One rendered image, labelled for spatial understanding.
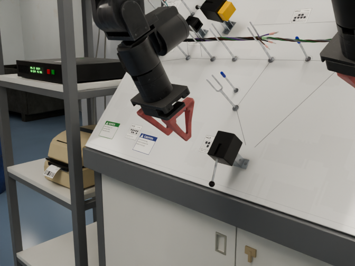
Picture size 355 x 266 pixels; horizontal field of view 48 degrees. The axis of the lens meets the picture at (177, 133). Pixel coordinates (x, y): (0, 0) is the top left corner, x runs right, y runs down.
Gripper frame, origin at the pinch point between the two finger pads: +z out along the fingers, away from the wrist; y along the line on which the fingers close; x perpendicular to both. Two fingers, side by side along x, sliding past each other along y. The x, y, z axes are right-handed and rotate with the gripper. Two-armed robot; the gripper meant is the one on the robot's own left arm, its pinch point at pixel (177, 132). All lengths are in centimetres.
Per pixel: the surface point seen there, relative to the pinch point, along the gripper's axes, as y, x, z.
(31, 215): 206, 18, 110
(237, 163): 2.3, -12.1, 19.3
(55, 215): 196, 7, 117
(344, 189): -20.9, -16.1, 22.3
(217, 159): 2.3, -7.4, 14.1
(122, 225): 46, 8, 44
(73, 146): 65, 2, 21
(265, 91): 6.6, -31.8, 13.4
